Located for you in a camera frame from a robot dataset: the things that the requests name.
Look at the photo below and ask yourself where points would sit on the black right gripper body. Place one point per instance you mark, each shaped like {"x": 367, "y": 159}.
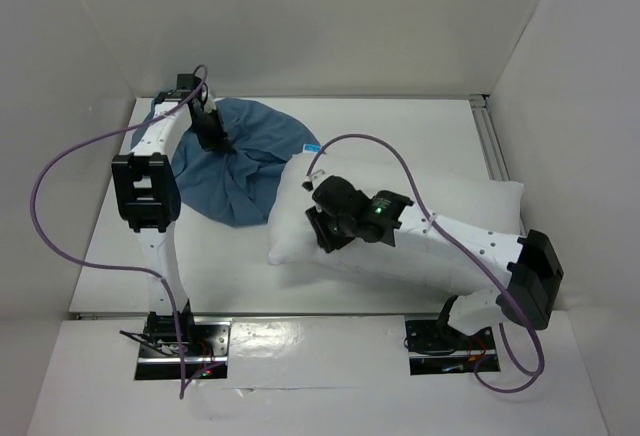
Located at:
{"x": 322, "y": 231}

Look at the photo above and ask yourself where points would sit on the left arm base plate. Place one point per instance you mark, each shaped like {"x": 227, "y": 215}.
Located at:
{"x": 205, "y": 346}

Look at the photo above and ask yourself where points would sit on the aluminium frame rail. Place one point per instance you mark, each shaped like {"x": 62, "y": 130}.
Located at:
{"x": 493, "y": 156}

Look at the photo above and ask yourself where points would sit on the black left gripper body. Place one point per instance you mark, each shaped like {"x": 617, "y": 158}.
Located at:
{"x": 208, "y": 122}

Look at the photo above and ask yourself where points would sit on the blue fabric pillowcase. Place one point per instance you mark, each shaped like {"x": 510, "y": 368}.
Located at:
{"x": 239, "y": 189}

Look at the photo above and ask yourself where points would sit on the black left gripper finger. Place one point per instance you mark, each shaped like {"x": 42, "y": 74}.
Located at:
{"x": 207, "y": 142}
{"x": 221, "y": 142}

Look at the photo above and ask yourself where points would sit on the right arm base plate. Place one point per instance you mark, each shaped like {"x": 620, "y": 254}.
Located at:
{"x": 435, "y": 350}

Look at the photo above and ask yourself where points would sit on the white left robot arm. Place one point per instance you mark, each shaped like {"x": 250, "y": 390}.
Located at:
{"x": 148, "y": 197}

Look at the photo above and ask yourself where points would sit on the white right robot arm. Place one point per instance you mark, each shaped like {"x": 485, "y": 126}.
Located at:
{"x": 492, "y": 277}

